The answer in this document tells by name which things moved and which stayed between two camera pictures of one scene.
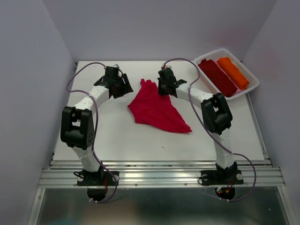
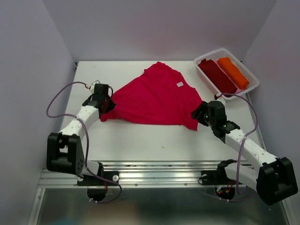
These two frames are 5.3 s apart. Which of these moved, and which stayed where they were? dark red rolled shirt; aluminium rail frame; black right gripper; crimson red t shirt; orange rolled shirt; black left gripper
Moved: black left gripper; crimson red t shirt; black right gripper
Stayed: orange rolled shirt; dark red rolled shirt; aluminium rail frame
